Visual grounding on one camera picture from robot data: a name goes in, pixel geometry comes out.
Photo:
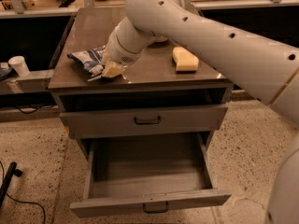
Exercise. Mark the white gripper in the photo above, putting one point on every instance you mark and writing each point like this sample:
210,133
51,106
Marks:
118,54

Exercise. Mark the blue chip bag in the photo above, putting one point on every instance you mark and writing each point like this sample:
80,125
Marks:
90,60

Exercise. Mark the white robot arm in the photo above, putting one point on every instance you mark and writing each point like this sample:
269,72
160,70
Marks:
266,69

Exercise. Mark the grey drawer cabinet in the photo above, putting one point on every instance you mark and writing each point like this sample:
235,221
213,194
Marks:
151,82

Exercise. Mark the closed grey upper drawer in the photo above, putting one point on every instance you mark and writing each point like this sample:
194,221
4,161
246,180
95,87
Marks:
144,121

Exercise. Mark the open grey middle drawer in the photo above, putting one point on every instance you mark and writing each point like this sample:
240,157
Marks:
149,174

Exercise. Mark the yellow sponge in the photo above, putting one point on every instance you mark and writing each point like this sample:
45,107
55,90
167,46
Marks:
184,60

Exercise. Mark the white paper cup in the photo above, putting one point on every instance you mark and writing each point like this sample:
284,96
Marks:
18,63

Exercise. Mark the dark plate on shelf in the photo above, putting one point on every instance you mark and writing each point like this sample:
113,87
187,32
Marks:
5,71

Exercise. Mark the black bar on floor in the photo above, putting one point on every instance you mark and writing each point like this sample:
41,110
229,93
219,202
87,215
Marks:
11,171

